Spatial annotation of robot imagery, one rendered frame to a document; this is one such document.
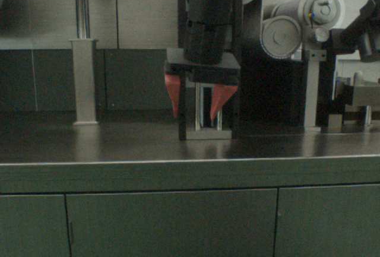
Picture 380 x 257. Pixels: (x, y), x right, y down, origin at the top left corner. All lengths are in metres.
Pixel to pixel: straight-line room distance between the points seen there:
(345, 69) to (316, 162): 3.43
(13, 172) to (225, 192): 0.47
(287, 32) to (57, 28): 0.84
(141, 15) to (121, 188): 0.74
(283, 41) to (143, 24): 0.55
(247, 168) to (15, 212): 0.53
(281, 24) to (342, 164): 0.45
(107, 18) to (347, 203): 1.01
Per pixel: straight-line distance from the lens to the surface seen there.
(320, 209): 0.87
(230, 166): 0.72
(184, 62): 0.45
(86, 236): 0.83
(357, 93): 1.09
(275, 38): 1.01
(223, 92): 0.47
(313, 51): 0.98
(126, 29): 1.30
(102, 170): 0.72
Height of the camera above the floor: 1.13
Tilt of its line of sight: 11 degrees down
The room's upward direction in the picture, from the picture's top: straight up
